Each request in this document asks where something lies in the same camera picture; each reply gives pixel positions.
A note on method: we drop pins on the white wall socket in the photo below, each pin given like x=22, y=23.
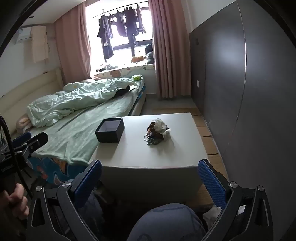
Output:
x=198, y=83

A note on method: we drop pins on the grey clothes heap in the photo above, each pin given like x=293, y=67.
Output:
x=106, y=67

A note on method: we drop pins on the white air conditioner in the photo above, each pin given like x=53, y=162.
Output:
x=23, y=34

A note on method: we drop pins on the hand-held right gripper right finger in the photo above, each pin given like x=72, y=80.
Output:
x=211, y=183

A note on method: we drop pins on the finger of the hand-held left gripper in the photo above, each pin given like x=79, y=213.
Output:
x=38, y=139
x=22, y=137

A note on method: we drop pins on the white square table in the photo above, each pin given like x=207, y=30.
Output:
x=138, y=153

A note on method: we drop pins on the dark hanging jacket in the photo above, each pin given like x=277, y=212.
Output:
x=104, y=27

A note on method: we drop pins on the light green quilt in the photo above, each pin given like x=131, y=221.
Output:
x=69, y=102

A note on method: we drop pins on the white pillow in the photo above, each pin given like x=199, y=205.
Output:
x=71, y=85

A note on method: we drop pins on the white cloth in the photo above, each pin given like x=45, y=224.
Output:
x=214, y=215

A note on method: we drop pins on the person's left hand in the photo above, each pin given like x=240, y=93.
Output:
x=16, y=197

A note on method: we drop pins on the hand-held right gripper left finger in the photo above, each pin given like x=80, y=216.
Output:
x=89, y=183

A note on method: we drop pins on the dark hanging garment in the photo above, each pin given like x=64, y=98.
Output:
x=141, y=20
x=120, y=25
x=131, y=23

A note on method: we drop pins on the person's dark trouser leg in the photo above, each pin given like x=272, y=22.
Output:
x=94, y=210

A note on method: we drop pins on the green box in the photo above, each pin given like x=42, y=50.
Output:
x=137, y=78

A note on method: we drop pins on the pile of jewelry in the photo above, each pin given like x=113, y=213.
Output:
x=155, y=134

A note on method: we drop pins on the person's blue trouser leg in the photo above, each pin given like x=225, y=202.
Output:
x=166, y=222

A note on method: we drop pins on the light green bed sheet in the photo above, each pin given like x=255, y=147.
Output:
x=76, y=139

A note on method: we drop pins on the dark hanging pants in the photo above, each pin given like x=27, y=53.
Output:
x=108, y=51

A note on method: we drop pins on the orange plush toy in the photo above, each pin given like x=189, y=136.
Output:
x=137, y=59

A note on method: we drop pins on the blue cartoon print mattress cover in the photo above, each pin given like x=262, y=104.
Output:
x=53, y=169

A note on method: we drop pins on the black jewelry box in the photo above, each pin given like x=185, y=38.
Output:
x=108, y=136

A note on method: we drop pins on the pink pillow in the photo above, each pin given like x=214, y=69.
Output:
x=22, y=124

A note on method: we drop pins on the pink curtain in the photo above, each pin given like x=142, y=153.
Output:
x=171, y=51
x=71, y=46

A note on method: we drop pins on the beige hanging towel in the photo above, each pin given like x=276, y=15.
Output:
x=39, y=44

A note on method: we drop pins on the dark cushions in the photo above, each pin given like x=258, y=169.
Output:
x=150, y=54

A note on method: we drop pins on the printed window seat cushion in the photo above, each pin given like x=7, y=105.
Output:
x=120, y=72

